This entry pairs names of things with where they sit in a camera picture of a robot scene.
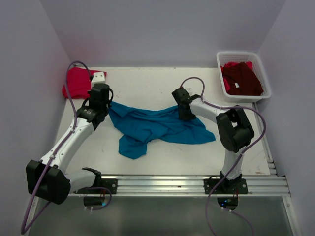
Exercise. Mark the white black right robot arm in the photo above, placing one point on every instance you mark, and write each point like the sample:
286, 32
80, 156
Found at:
235, 133

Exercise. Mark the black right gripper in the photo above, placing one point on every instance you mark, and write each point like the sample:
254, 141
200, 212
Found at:
185, 113

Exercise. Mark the dark red t shirt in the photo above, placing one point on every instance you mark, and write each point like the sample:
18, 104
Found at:
243, 81

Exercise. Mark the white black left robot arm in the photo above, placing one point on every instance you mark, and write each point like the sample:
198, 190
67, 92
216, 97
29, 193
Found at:
47, 177

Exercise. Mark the white plastic laundry basket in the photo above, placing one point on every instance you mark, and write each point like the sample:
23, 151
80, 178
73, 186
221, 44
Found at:
234, 56

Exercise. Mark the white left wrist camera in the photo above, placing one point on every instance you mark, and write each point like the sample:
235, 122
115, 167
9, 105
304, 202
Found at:
98, 78

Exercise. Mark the blue t shirt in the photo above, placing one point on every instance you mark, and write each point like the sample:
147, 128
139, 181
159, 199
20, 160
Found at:
140, 126

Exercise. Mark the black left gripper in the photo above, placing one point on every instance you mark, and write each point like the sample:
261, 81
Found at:
105, 108

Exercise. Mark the folded pink t shirt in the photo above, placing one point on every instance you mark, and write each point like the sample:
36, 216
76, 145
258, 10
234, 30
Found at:
79, 83

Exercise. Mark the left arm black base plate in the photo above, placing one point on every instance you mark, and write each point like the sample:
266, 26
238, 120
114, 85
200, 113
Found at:
110, 183

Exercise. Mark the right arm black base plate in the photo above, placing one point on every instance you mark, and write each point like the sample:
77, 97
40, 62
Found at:
235, 186

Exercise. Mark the aluminium front rail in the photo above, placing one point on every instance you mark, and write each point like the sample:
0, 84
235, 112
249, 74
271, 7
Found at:
193, 186

